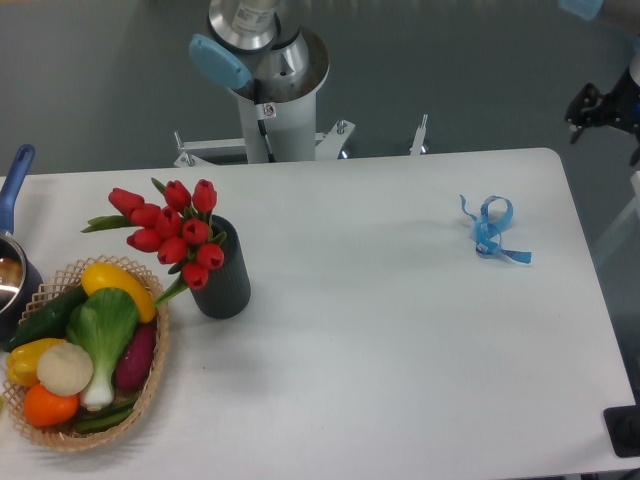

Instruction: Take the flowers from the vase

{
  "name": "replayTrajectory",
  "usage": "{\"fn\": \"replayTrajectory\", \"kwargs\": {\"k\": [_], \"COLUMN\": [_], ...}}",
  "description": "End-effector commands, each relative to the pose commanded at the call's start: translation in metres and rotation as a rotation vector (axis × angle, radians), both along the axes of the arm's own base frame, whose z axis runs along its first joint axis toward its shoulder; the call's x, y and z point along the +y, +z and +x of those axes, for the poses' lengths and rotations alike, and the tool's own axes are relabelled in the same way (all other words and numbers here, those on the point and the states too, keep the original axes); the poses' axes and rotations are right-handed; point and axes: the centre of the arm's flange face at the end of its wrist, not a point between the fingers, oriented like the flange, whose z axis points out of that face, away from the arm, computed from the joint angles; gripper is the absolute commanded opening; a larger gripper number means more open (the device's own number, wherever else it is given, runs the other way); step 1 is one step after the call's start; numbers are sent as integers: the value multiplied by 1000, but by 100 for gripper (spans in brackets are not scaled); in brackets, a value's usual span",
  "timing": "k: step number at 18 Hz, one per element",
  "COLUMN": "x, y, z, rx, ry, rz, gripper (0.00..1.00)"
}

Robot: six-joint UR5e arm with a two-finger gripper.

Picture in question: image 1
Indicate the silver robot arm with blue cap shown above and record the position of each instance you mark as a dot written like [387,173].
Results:
[274,67]

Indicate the blue ribbon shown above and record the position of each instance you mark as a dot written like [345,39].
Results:
[486,231]

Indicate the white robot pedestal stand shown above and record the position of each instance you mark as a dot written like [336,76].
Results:
[272,132]

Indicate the woven wicker basket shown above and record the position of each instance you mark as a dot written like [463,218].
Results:
[63,438]

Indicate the green bok choy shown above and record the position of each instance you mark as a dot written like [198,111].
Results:
[103,327]

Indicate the dark green cucumber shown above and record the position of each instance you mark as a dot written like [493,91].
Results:
[49,320]

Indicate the yellow bell pepper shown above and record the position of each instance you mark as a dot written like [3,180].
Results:
[22,362]

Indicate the white garlic bulb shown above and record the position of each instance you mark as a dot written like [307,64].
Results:
[65,369]

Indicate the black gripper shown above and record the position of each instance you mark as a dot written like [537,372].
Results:
[618,109]

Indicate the purple sweet potato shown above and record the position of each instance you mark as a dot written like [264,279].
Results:
[134,366]

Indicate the dark pot with blue handle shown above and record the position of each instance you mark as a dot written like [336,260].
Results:
[19,277]

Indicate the orange fruit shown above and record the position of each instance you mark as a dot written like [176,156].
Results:
[43,408]

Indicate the black device at table edge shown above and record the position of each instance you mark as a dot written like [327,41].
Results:
[623,428]

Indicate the red tulip bouquet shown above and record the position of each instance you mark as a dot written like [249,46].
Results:
[182,233]

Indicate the dark grey ribbed vase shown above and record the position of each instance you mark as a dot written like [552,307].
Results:
[228,288]

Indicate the green beans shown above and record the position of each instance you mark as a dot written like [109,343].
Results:
[105,419]

